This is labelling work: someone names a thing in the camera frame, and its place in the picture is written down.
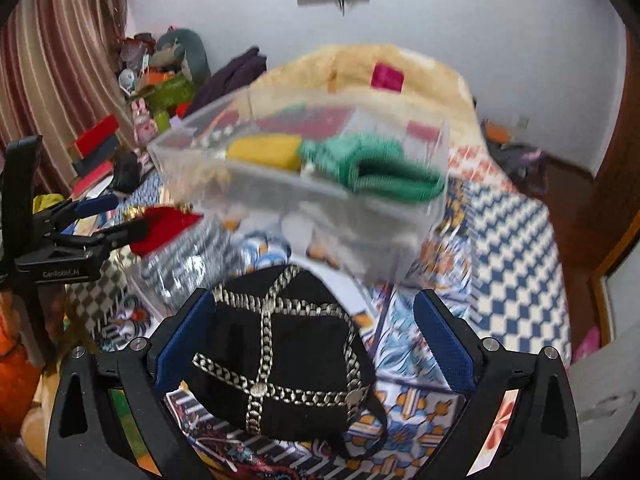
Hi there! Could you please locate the red box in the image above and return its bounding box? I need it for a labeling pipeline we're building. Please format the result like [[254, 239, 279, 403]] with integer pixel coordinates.
[[69, 114, 122, 157]]

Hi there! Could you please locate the beige fluffy blanket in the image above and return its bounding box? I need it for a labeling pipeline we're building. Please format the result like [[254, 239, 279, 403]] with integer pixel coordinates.
[[249, 42, 477, 153]]

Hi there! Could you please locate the clear plastic container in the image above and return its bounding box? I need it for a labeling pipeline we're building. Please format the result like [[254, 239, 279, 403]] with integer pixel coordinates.
[[146, 86, 452, 283]]

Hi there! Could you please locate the pink bunny toy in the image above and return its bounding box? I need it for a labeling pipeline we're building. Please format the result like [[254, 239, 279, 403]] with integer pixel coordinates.
[[130, 99, 157, 145]]

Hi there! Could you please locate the wooden door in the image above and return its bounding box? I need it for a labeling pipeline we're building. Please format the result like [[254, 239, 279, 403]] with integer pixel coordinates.
[[569, 25, 640, 343]]

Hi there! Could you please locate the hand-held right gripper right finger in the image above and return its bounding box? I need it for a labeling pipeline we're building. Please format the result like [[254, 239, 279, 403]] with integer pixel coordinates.
[[414, 288, 582, 480]]

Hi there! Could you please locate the yellow cloth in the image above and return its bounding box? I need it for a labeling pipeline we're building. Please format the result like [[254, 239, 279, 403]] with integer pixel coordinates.
[[225, 133, 304, 172]]

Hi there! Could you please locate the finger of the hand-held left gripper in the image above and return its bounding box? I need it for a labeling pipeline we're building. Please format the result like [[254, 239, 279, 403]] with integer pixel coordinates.
[[36, 193, 121, 235], [50, 219, 151, 257]]

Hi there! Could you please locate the green box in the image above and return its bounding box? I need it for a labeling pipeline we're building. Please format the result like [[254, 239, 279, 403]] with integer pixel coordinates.
[[144, 74, 197, 117]]

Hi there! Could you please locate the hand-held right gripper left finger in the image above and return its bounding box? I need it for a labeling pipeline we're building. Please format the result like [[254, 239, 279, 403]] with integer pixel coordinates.
[[46, 287, 217, 480]]

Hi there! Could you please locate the green knitted cloth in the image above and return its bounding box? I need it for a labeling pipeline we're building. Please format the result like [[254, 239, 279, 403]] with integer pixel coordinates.
[[297, 131, 447, 204]]

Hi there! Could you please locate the black cap with silver trim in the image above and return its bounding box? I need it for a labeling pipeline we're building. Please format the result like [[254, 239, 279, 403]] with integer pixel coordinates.
[[180, 262, 389, 460]]

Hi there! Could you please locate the striped curtain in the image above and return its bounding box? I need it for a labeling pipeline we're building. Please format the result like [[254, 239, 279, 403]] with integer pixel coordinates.
[[0, 0, 132, 197]]

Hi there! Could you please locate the pink square cloth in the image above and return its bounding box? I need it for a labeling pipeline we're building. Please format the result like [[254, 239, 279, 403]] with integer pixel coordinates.
[[370, 62, 405, 94]]

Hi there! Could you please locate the dark cloth pile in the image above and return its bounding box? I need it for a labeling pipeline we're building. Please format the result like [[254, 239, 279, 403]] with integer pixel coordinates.
[[486, 139, 552, 197]]

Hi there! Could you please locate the red cloth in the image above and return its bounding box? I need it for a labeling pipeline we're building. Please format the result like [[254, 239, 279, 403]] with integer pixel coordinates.
[[257, 104, 353, 137]]

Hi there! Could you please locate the patterned bedsheet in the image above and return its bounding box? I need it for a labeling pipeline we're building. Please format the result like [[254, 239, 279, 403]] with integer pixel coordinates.
[[65, 142, 572, 480]]

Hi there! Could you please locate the red cloth pouch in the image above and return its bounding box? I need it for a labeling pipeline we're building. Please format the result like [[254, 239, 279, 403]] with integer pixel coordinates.
[[128, 205, 204, 257]]

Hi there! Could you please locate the dark purple cloth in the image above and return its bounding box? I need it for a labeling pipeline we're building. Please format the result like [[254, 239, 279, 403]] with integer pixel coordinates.
[[191, 46, 269, 112]]

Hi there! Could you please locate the grey-green plush cushion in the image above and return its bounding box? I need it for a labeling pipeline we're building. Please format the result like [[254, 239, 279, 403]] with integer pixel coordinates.
[[154, 27, 212, 82]]

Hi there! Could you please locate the orange cloth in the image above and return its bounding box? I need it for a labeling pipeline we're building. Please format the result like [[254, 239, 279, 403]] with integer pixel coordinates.
[[481, 119, 517, 144]]

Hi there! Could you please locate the black bag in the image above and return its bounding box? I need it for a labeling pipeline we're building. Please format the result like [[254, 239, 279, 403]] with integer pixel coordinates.
[[111, 152, 144, 194]]

